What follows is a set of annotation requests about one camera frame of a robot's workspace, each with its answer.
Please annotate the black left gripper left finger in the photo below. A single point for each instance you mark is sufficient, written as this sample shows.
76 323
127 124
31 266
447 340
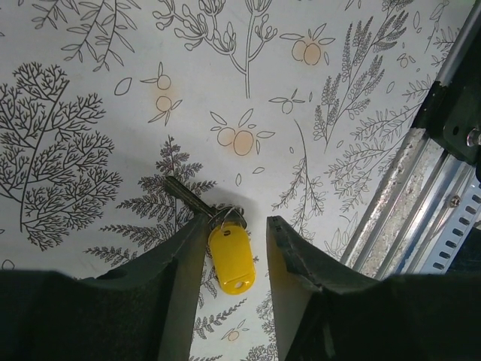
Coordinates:
142 310

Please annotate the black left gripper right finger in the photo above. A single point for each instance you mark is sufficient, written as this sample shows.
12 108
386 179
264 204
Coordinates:
323 310

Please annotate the yellow key tag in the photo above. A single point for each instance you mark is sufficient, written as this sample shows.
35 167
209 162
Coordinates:
228 241

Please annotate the floral patterned table mat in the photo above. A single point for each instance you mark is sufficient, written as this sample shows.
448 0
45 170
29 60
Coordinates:
288 108

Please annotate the white slotted cable duct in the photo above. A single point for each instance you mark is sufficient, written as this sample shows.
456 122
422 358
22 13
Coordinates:
456 230

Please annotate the aluminium mounting rail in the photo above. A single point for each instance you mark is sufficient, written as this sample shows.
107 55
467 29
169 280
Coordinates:
438 160

